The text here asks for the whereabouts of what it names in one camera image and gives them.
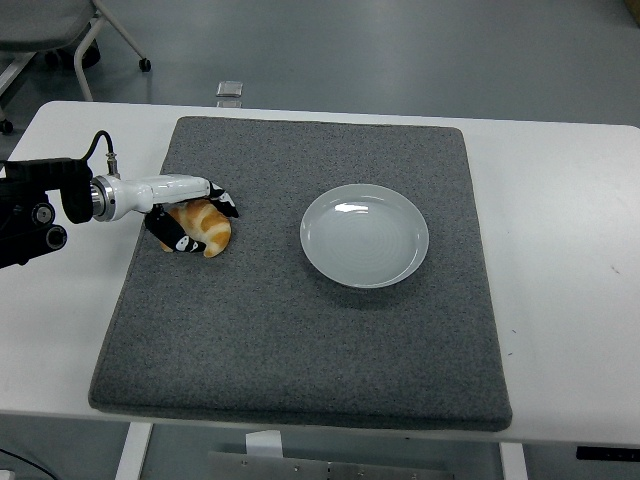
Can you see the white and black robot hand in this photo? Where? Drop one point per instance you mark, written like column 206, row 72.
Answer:
column 160, row 189

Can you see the golden croissant bread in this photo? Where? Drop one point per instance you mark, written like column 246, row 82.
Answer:
column 212, row 225

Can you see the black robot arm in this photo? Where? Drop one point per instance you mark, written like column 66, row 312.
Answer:
column 30, row 220

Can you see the round pale grey plate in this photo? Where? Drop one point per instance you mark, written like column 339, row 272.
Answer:
column 364, row 236

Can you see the grey metal plate with screws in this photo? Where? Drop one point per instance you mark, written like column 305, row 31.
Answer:
column 325, row 467

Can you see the metal floor socket box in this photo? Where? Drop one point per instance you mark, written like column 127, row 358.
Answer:
column 230, row 88

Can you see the grey felt mat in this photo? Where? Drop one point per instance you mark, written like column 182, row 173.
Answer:
column 300, row 340

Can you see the grey office chair with castors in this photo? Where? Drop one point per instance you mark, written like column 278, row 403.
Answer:
column 30, row 25

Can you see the white table leg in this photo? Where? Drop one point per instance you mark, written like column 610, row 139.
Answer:
column 132, row 452
column 513, row 462

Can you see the brown cardboard box corner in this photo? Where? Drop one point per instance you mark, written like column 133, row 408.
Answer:
column 634, row 6

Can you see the black table control panel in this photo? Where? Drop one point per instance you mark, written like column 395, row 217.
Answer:
column 607, row 453

